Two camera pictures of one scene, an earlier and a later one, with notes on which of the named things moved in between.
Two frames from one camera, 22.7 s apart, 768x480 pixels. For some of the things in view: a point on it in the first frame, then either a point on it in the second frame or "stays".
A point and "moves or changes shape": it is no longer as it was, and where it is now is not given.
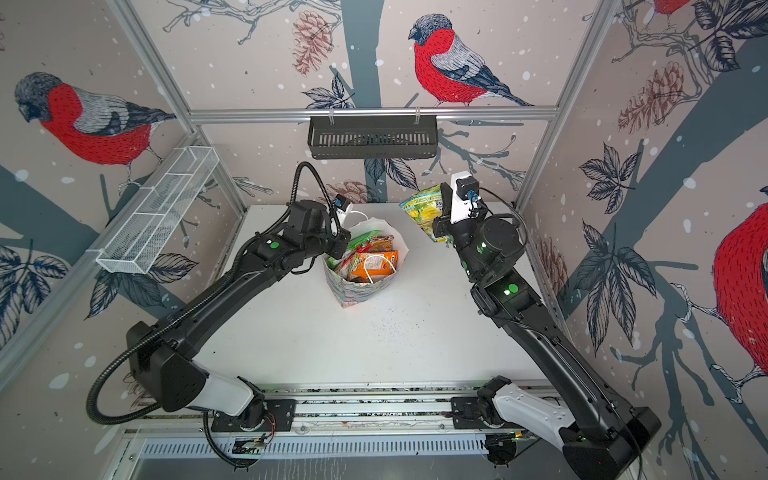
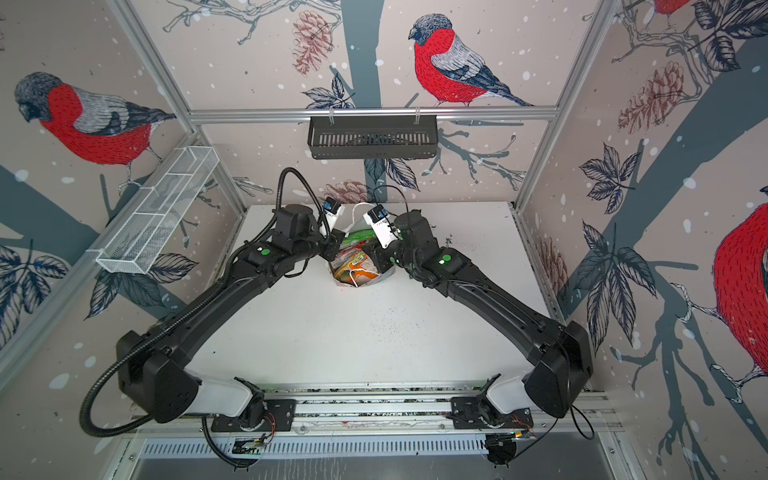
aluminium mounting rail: (336, 410) stays
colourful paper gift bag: (350, 294) to (353, 267)
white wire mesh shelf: (142, 235) stays
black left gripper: (342, 239) stays
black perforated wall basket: (372, 136) stays
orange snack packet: (375, 263) moves or changes shape
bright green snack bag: (353, 244) stays
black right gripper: (446, 227) to (379, 256)
